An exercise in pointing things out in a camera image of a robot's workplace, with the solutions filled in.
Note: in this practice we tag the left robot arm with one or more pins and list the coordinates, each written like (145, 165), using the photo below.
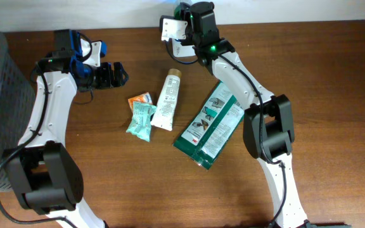
(43, 175)

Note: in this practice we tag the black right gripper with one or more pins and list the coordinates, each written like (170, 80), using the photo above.
(179, 12)

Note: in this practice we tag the mint green tissue packet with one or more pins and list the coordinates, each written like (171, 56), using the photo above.
(140, 124)

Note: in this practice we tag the green wipes packet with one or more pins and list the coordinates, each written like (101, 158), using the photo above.
(209, 131)

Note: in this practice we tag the white cream tube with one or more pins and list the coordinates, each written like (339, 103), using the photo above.
(166, 104)

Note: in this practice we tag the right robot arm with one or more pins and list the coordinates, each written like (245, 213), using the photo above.
(268, 130)

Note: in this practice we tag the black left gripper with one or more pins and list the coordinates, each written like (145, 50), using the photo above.
(107, 82)

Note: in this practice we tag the small orange packet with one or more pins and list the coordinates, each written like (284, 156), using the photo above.
(142, 98)

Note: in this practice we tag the white barcode scanner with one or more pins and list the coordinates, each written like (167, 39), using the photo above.
(181, 51)

